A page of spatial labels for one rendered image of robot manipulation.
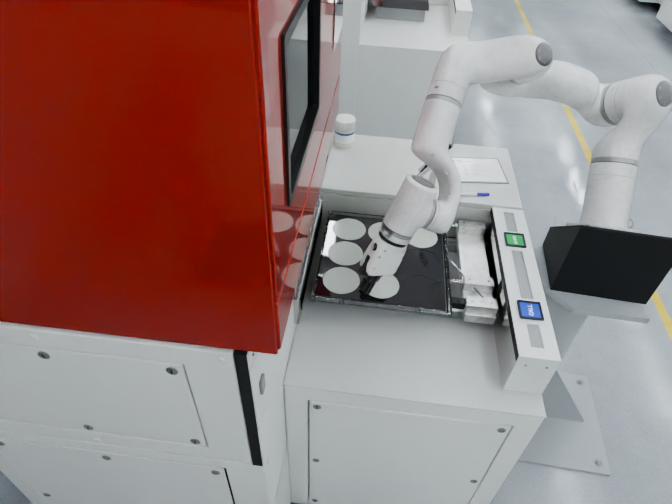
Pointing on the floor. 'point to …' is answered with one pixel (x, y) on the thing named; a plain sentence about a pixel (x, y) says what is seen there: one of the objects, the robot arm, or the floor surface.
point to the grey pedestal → (573, 385)
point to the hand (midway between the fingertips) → (366, 285)
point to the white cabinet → (397, 449)
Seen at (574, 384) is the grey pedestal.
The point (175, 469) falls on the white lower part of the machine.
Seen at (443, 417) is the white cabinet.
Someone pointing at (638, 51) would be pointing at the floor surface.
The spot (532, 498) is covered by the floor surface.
